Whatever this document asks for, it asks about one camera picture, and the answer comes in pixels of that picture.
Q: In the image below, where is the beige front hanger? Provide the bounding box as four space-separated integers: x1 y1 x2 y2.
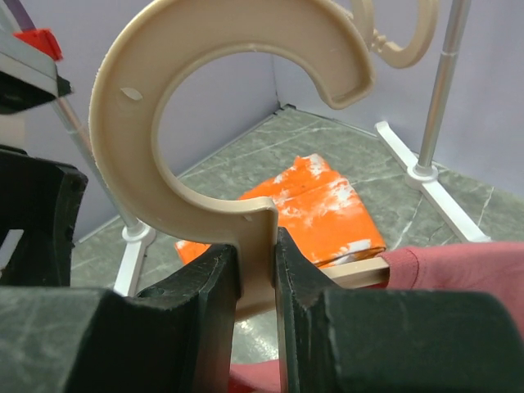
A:
88 1 375 319

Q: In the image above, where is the beige middle hanger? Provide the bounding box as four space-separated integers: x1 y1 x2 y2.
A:
347 0 440 70

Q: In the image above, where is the orange white folded shirt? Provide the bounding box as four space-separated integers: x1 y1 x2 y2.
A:
174 152 387 269

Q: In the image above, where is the pink t shirt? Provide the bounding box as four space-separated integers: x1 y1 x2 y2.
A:
228 241 524 393

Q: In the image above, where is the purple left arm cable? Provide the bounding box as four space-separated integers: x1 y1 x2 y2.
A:
5 0 35 33

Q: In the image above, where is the beige hanger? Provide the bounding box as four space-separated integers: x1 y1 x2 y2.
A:
347 0 440 70
88 1 375 319

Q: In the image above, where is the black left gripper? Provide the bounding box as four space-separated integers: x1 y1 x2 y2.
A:
1 146 88 287

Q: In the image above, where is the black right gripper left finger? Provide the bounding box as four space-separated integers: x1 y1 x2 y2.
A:
1 245 239 392

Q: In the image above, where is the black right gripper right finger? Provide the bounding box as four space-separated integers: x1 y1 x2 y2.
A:
274 229 523 392

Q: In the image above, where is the silver white clothes rack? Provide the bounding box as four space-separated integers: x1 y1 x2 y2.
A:
52 0 492 297

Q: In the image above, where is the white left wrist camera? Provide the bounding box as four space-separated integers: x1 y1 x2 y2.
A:
1 29 72 115

